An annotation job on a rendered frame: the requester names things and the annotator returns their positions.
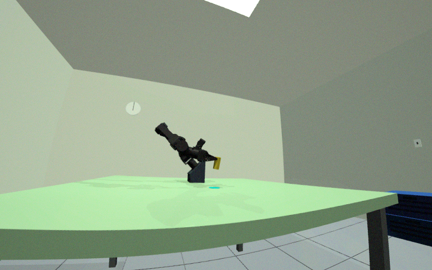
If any yellow cylinder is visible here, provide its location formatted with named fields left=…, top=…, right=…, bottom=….
left=213, top=157, right=221, bottom=170

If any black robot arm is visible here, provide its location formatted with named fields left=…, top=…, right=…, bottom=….
left=154, top=122, right=205, bottom=170

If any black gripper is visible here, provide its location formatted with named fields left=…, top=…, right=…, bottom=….
left=188, top=147, right=218, bottom=162

